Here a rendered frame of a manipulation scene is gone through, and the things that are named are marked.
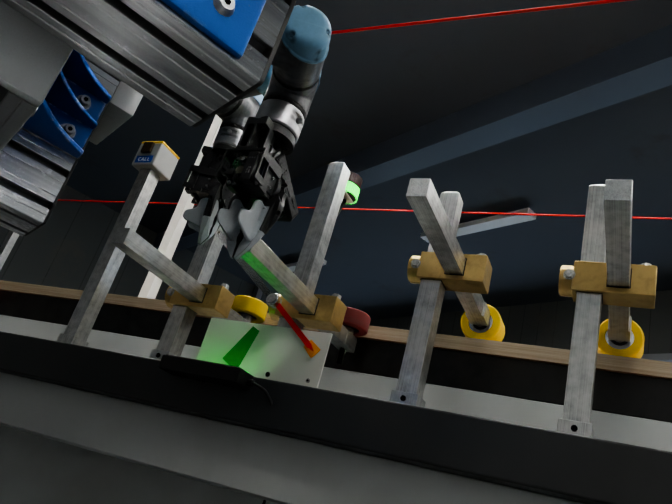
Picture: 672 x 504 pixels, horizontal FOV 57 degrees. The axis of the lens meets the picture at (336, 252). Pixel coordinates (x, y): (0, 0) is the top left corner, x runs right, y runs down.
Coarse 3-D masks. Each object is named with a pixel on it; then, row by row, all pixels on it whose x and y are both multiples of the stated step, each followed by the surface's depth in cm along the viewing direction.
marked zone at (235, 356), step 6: (252, 330) 113; (258, 330) 112; (246, 336) 113; (252, 336) 112; (240, 342) 113; (246, 342) 112; (252, 342) 112; (234, 348) 112; (240, 348) 112; (246, 348) 111; (228, 354) 112; (234, 354) 112; (240, 354) 111; (228, 360) 112; (234, 360) 111; (240, 360) 111
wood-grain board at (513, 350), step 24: (0, 288) 181; (24, 288) 177; (48, 288) 173; (168, 312) 153; (360, 336) 129; (384, 336) 127; (456, 336) 121; (528, 360) 114; (552, 360) 112; (600, 360) 109; (624, 360) 107; (648, 360) 106
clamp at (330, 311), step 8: (280, 296) 115; (320, 296) 111; (328, 296) 110; (336, 296) 110; (288, 304) 113; (320, 304) 110; (328, 304) 109; (336, 304) 109; (344, 304) 112; (272, 312) 114; (288, 312) 112; (296, 312) 111; (320, 312) 109; (328, 312) 109; (336, 312) 110; (344, 312) 112; (304, 320) 111; (312, 320) 109; (320, 320) 108; (328, 320) 108; (336, 320) 110; (320, 328) 113; (328, 328) 111; (336, 328) 110
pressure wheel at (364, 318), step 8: (352, 312) 123; (360, 312) 124; (344, 320) 123; (352, 320) 123; (360, 320) 123; (368, 320) 125; (352, 328) 126; (360, 328) 123; (368, 328) 126; (336, 360) 123
